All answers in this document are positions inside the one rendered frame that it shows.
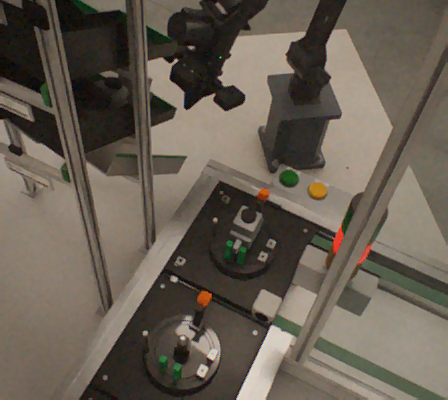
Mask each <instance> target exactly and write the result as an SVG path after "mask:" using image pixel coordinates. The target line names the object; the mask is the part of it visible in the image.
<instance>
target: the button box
mask: <svg viewBox="0 0 448 400"><path fill-rule="evenodd" d="M285 170H292V171H294V172H295V173H296V174H297V175H298V181H297V183H296V184H295V185H293V186H287V185H284V183H283V182H282V181H281V175H282V173H283V172H284V171H285ZM313 182H321V183H323V184H324V185H325V186H326V187H327V194H326V196H325V197H324V198H322V199H315V198H313V197H311V196H310V194H309V192H308V189H309V186H310V184H311V183H313ZM269 184H270V185H272V186H274V187H277V188H279V189H281V190H283V191H285V192H287V193H289V194H292V195H294V196H296V197H298V198H301V199H303V200H305V201H307V202H311V203H313V204H316V205H318V206H320V207H322V208H325V209H327V210H329V211H330V212H333V213H335V214H337V215H339V216H342V217H344V216H345V214H346V211H347V209H348V207H349V204H350V202H351V201H352V199H353V196H354V195H352V194H350V193H348V192H346V191H343V190H341V189H339V188H336V187H334V186H332V185H330V184H328V183H326V182H324V181H321V180H319V179H317V178H312V177H309V176H308V175H306V174H303V173H301V172H299V171H297V170H294V169H292V168H290V167H287V166H285V165H283V164H281V165H280V167H279V168H278V170H277V172H276V174H275V175H274V177H273V178H272V180H271V181H270V183H269Z"/></svg>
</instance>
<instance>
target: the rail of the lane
mask: <svg viewBox="0 0 448 400"><path fill-rule="evenodd" d="M202 173H204V174H206V175H209V176H210V178H216V179H219V184H221V185H223V186H226V187H228V188H230V189H232V190H234V191H237V192H238V193H240V194H242V195H245V196H247V197H249V198H251V199H253V200H256V201H257V200H258V199H257V197H258V194H259V192H260V190H261V188H263V189H266V190H268V191H270V194H269V197H268V199H267V200H266V202H265V203H264V204H266V205H268V206H270V207H272V208H275V209H277V210H279V211H281V212H284V213H285V214H287V215H289V216H292V217H294V218H296V219H298V220H300V221H303V222H305V223H307V224H308V225H311V226H315V227H317V229H316V232H315V235H317V236H320V237H322V238H324V239H326V240H329V241H330V242H332V243H333V241H334V238H335V236H336V234H337V231H338V229H339V227H340V225H341V223H342V221H343V218H344V217H342V216H339V215H337V214H335V213H333V212H330V211H329V210H327V209H325V208H322V207H320V206H318V205H316V204H313V203H311V202H307V201H305V200H303V199H301V198H298V197H296V196H294V195H292V194H289V193H287V192H285V191H283V190H281V189H279V188H277V187H274V186H272V185H270V184H268V183H265V182H263V181H261V180H260V179H257V178H253V177H250V176H248V175H246V174H244V173H241V172H239V171H237V170H236V169H233V168H231V167H229V166H226V165H224V164H222V163H220V162H217V161H215V160H213V159H211V158H210V160H209V161H208V163H207V164H206V166H205V167H204V169H203V170H202V171H201V174H202Z"/></svg>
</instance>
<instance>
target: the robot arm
mask: <svg viewBox="0 0 448 400"><path fill-rule="evenodd" d="M346 1H347V0H320V1H319V3H318V6H317V8H316V10H315V13H314V15H313V17H312V19H311V21H310V23H309V26H308V28H307V30H306V33H305V36H304V37H303V38H301V39H300V40H297V41H291V42H290V46H289V49H288V51H287V52H286V54H285V56H286V61H287V63H288V64H289V66H290V67H291V68H292V69H293V70H294V74H293V77H292V78H290V82H289V84H288V92H289V96H290V97H291V98H292V101H293V104H294V105H295V106H300V105H310V104H320V103H321V98H320V96H319V95H320V92H321V89H322V88H323V86H324V85H328V84H329V81H330V79H331V76H330V75H329V74H328V72H327V70H326V69H325V66H326V63H327V60H328V58H327V41H328V40H329V37H330V35H331V33H332V31H333V29H334V27H335V25H336V22H337V20H338V19H339V17H340V15H341V13H342V11H343V8H344V6H345V4H346ZM217 2H218V3H219V4H220V6H221V7H222V8H223V9H224V10H225V12H226V13H227V14H222V13H221V12H220V11H219V9H218V8H217V7H216V6H215V3H217ZM267 2H268V0H200V1H199V4H200V6H201V7H202V10H200V9H192V8H190V7H183V8H182V9H181V12H176V13H174V14H173V15H172V16H171V17H169V21H168V27H167V32H168V38H170V39H172V40H175V41H177V46H176V49H175V52H174V55H172V56H168V57H164V58H163V59H164V60H165V61H166V62H168V63H173V62H174V60H175V59H176V60H177V62H175V63H174V64H172V66H171V70H170V75H169V80H170V82H172V83H174V84H176V85H177V86H179V87H180V89H181V90H182V91H184V93H185V94H184V108H185V109H186V110H188V109H189V108H191V107H193V106H194V105H195V104H196V103H198V102H199V101H200V100H201V99H202V98H204V97H208V96H210V95H213V94H214V93H215V95H214V97H213V102H214V103H215V104H216V105H217V106H219V107H221V108H222V109H223V110H224V111H229V110H231V109H233V108H235V107H237V106H241V105H243V103H244V101H245V94H244V93H243V92H242V91H240V90H239V89H238V88H237V86H235V85H234V84H233V85H230V86H223V85H222V82H221V81H220V80H219V79H218V78H217V77H220V76H222V73H223V71H222V70H221V69H222V67H223V65H224V63H225V61H226V60H228V59H230V58H231V56H232V54H231V53H230V51H231V49H232V47H233V45H234V43H235V41H236V39H237V36H238V34H239V32H240V31H241V30H243V31H250V30H251V27H250V25H249V23H248V20H250V19H251V18H254V17H255V16H256V15H258V14H259V12H260V11H261V10H263V9H264V8H265V6H266V4H267ZM188 46H192V47H194V48H192V50H191V49H190V48H189V47H188Z"/></svg>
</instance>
